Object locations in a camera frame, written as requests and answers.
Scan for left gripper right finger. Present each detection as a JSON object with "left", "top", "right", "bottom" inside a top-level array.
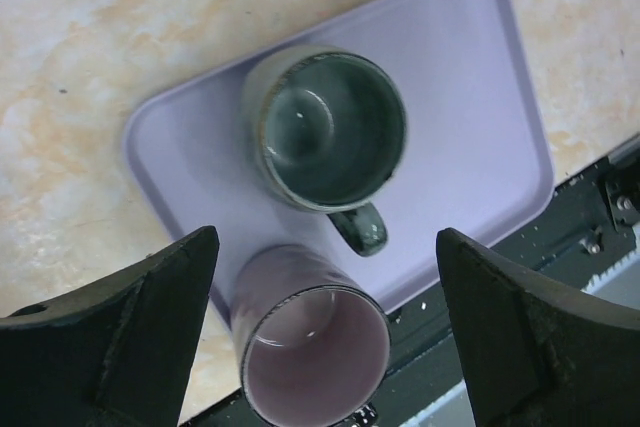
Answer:
[{"left": 436, "top": 228, "right": 639, "bottom": 426}]

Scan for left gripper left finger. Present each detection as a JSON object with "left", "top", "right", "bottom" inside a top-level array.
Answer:
[{"left": 1, "top": 226, "right": 219, "bottom": 426}]

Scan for purple glass mug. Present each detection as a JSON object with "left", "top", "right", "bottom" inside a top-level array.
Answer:
[{"left": 230, "top": 245, "right": 391, "bottom": 426}]

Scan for grey green mug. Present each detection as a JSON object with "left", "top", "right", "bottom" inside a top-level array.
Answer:
[{"left": 240, "top": 45, "right": 408, "bottom": 257}]

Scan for lavender plastic tray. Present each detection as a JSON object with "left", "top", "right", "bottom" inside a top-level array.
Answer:
[{"left": 123, "top": 0, "right": 554, "bottom": 320}]

